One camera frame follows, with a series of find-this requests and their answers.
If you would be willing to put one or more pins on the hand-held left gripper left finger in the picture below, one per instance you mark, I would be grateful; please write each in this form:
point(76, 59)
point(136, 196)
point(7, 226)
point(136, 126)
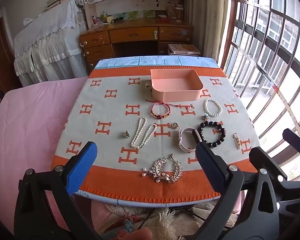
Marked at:
point(82, 165)

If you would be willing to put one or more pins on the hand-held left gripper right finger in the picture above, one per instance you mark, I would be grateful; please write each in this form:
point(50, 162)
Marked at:
point(210, 165)

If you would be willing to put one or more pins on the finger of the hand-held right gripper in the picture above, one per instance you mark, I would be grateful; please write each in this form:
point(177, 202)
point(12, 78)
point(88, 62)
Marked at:
point(265, 160)
point(295, 138)

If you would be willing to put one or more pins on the white wrist watch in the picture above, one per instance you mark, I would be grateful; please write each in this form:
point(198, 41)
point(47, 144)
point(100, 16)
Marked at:
point(183, 147)

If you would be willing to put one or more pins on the crystal hair comb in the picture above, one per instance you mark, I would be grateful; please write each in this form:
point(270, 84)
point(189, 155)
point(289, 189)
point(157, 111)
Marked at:
point(165, 173)

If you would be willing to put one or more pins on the pink plastic box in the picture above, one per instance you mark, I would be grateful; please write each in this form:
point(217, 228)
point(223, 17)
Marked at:
point(175, 93)

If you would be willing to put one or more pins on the gold pin brooch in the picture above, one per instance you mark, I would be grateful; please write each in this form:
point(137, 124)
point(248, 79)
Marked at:
point(237, 140)

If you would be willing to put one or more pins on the small flower charm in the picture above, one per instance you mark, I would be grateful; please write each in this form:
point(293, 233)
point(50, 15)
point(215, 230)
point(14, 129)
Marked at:
point(205, 117)

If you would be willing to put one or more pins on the orange and grey patterned blanket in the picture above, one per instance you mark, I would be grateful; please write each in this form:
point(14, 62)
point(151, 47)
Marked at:
point(109, 120)

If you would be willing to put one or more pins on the round silver charm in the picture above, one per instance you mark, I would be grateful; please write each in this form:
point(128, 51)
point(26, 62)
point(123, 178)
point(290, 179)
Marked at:
point(174, 125)

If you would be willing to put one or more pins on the pink bed sheet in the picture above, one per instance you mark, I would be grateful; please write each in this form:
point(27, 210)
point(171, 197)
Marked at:
point(27, 130)

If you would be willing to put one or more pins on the long white pearl strand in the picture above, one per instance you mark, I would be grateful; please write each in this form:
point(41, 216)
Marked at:
point(138, 131)

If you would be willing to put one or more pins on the fringed rug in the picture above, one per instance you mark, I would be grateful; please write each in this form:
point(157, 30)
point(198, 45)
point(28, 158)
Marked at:
point(165, 217)

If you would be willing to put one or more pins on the metal window grille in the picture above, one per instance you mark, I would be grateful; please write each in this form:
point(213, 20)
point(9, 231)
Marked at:
point(260, 33)

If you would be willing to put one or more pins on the stack of books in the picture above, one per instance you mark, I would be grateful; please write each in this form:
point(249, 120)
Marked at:
point(183, 49)

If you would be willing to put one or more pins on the white lace cover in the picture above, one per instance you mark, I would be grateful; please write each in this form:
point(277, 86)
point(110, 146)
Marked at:
point(52, 42)

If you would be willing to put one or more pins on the brown wooden door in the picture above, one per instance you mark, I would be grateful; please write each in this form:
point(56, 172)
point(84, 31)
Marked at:
point(2, 62)

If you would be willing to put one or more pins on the wooden desk with drawers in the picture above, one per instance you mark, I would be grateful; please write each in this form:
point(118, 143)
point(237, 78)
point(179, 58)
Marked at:
point(132, 33)

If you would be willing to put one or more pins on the cream curtain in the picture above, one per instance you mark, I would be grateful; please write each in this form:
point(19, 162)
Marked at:
point(210, 17)

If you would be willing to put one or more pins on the red tissue box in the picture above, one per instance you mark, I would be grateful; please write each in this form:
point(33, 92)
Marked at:
point(163, 18)

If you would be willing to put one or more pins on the patterned storage jar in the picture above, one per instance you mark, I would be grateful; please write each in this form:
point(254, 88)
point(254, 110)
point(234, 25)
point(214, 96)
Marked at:
point(178, 13)

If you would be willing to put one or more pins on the pile of books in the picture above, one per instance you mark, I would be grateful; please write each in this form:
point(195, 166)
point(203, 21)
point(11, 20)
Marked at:
point(59, 1)

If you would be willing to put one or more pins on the wooden bookshelf hutch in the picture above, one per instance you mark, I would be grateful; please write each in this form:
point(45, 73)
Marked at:
point(140, 3)

